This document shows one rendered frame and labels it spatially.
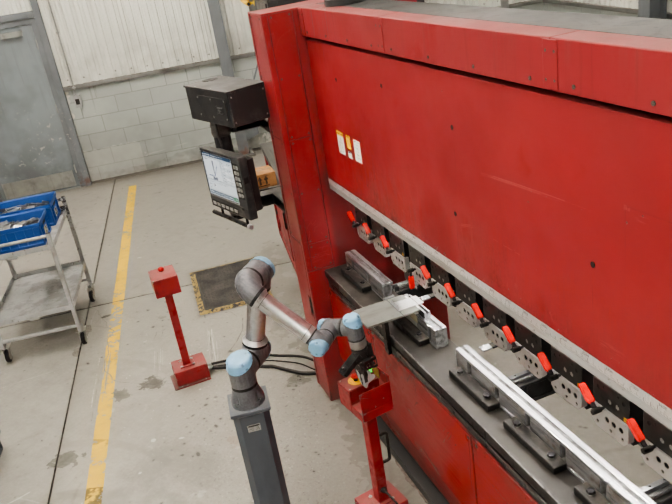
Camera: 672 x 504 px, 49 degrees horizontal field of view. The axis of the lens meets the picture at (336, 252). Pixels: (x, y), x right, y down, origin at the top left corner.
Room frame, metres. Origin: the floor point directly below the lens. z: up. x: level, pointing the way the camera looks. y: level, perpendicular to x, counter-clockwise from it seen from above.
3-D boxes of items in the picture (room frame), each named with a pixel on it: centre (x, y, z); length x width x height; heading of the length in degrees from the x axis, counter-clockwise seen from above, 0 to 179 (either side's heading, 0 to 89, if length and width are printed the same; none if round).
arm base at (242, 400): (2.76, 0.49, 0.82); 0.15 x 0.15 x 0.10
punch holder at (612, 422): (1.71, -0.74, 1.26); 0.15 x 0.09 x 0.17; 18
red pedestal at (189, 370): (4.29, 1.11, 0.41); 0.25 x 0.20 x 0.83; 108
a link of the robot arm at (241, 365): (2.77, 0.49, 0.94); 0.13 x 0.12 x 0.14; 156
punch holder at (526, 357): (2.09, -0.62, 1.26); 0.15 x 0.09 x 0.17; 18
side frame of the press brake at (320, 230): (4.00, -0.19, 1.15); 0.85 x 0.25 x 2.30; 108
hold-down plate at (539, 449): (2.04, -0.58, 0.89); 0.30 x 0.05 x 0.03; 18
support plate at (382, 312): (2.97, -0.18, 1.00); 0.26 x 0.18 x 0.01; 108
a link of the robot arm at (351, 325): (2.68, -0.02, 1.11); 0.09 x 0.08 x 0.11; 66
